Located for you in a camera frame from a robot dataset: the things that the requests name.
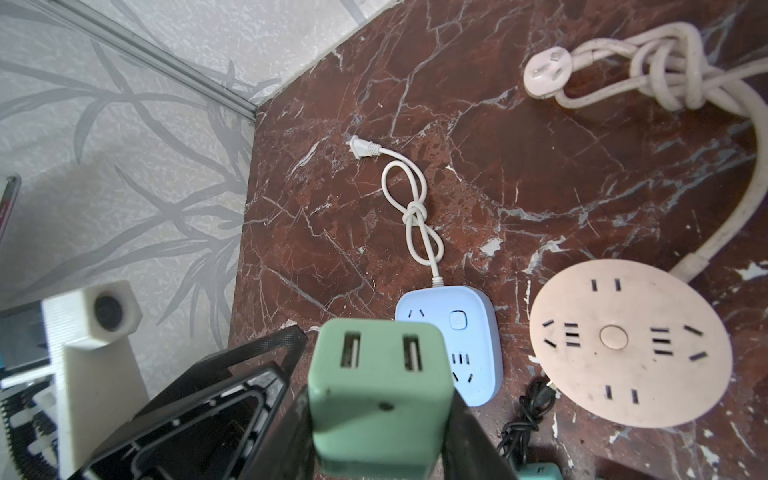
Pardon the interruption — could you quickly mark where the white power strip cable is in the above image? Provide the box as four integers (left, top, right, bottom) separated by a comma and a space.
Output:
348, 135, 446, 288

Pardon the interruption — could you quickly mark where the pink power strip cable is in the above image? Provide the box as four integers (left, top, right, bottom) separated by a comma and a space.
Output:
523, 22, 768, 283

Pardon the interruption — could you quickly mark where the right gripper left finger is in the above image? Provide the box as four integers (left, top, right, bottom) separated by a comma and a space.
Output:
239, 387, 315, 480

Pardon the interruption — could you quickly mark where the teal green cube charger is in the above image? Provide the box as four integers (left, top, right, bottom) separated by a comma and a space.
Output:
517, 462, 563, 480

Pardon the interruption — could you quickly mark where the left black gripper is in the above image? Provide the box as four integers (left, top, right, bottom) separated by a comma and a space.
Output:
73, 326, 307, 479

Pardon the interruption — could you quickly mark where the aluminium frame rail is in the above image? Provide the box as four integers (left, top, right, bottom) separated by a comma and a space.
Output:
29, 1, 258, 121

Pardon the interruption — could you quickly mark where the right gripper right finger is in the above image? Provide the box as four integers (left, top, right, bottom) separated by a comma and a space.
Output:
442, 391, 518, 480

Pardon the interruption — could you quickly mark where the pink round power strip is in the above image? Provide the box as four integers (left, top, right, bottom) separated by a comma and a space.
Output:
529, 259, 733, 428

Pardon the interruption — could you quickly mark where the blue square power strip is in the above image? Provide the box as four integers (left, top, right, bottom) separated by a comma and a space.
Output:
395, 286, 503, 407

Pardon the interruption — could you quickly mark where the light green cube charger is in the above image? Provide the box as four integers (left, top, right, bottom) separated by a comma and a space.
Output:
308, 318, 454, 479

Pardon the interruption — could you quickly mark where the black coiled usb cable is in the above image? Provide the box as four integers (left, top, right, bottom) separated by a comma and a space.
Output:
496, 376, 558, 472

